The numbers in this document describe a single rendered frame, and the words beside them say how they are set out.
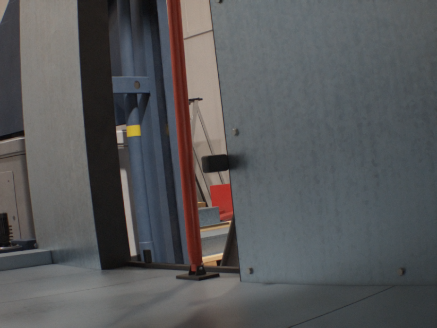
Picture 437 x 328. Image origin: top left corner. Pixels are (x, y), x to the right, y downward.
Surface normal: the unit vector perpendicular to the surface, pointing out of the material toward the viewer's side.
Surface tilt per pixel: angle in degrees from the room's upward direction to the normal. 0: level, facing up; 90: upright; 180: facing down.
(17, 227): 90
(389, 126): 90
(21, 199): 90
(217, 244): 90
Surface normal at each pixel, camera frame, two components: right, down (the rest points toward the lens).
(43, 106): -0.76, 0.08
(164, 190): 0.77, -0.09
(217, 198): -0.36, 0.04
